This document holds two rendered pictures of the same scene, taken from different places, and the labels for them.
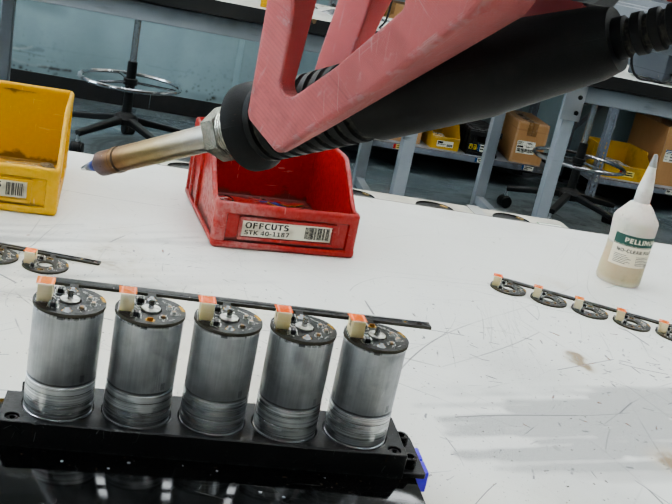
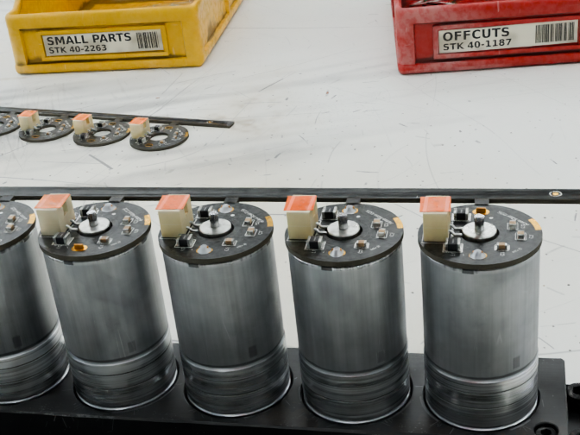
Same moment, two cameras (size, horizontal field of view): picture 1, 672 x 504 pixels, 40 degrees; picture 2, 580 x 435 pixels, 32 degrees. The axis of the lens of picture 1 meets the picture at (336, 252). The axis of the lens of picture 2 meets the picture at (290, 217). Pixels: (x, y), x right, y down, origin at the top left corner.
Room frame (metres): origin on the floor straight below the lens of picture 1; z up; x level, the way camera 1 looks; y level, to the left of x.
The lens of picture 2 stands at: (0.14, -0.07, 0.92)
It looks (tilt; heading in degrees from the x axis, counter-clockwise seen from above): 28 degrees down; 27
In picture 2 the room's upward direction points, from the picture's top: 6 degrees counter-clockwise
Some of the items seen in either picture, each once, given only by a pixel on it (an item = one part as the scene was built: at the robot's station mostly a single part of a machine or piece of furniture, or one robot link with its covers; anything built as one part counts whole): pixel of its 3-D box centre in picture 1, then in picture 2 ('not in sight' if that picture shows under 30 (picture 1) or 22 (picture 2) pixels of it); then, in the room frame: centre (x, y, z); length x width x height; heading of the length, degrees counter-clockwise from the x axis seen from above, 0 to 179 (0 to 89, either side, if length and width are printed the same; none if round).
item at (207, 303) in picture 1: (208, 308); (179, 216); (0.30, 0.04, 0.82); 0.01 x 0.01 x 0.01; 13
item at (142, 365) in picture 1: (142, 371); (114, 319); (0.30, 0.06, 0.79); 0.02 x 0.02 x 0.05
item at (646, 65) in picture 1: (660, 65); not in sight; (2.98, -0.88, 0.80); 0.15 x 0.12 x 0.10; 31
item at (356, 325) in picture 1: (358, 325); (440, 218); (0.32, -0.01, 0.82); 0.01 x 0.01 x 0.01; 13
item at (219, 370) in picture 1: (218, 378); (230, 324); (0.31, 0.03, 0.79); 0.02 x 0.02 x 0.05
